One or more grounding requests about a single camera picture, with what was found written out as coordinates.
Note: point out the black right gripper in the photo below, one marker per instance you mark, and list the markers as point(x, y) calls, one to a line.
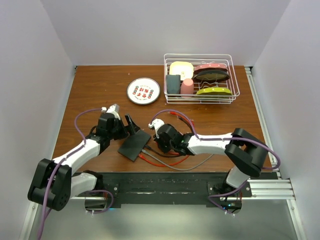
point(164, 149)

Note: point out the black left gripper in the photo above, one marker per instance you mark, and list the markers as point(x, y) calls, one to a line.
point(131, 129)

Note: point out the black network switch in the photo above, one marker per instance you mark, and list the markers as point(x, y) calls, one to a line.
point(133, 145)

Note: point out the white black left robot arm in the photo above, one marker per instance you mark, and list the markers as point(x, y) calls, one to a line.
point(54, 181)

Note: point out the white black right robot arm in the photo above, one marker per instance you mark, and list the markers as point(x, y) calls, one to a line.
point(247, 153)

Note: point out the white patterned round plate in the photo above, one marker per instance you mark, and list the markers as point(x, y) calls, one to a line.
point(143, 91)

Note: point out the pink cup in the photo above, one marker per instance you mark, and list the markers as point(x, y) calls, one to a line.
point(187, 87)

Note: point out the dark teal cup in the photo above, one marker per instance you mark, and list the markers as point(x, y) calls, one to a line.
point(173, 84)

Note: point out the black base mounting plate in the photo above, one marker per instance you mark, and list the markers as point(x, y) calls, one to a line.
point(165, 188)

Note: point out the yellow-green plate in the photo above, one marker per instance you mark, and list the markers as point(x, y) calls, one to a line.
point(214, 91)

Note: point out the cream square bowl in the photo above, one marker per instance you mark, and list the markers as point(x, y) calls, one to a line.
point(182, 68)

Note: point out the pink plate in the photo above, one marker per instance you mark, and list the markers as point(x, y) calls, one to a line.
point(210, 66)

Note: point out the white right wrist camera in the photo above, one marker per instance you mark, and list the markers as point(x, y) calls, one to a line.
point(156, 124)

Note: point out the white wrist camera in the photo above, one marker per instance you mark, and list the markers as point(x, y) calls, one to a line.
point(114, 109)
point(156, 124)

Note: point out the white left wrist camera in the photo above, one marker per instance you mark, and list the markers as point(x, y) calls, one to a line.
point(114, 109)

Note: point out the white wire dish rack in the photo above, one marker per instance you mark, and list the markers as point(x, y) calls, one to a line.
point(196, 60)

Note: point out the aluminium frame rail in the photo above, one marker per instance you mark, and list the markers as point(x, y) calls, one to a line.
point(278, 189)

